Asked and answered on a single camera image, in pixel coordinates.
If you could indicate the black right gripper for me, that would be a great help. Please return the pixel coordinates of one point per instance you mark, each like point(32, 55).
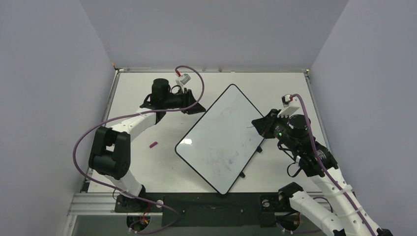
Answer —
point(270, 124)

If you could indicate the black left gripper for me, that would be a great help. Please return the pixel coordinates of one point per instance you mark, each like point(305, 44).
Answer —
point(187, 97)

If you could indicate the black framed whiteboard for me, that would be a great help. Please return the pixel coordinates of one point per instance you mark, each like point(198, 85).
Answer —
point(219, 145)

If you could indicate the magenta marker cap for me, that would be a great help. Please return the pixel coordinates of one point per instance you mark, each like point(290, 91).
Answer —
point(153, 144)

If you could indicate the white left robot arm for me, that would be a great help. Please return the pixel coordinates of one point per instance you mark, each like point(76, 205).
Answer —
point(111, 149)

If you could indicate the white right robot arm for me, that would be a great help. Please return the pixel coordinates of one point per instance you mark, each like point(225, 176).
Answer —
point(346, 216)

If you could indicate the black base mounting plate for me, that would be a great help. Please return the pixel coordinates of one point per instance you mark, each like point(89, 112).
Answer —
point(289, 219)

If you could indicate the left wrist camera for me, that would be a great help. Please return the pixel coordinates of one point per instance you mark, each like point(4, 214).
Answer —
point(182, 80)

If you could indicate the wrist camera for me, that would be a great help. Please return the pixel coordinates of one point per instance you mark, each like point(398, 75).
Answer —
point(290, 106)
point(182, 80)

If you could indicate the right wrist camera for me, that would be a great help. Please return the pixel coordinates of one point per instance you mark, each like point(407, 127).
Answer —
point(290, 106)

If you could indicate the aluminium frame rail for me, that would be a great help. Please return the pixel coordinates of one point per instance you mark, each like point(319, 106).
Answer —
point(94, 203)

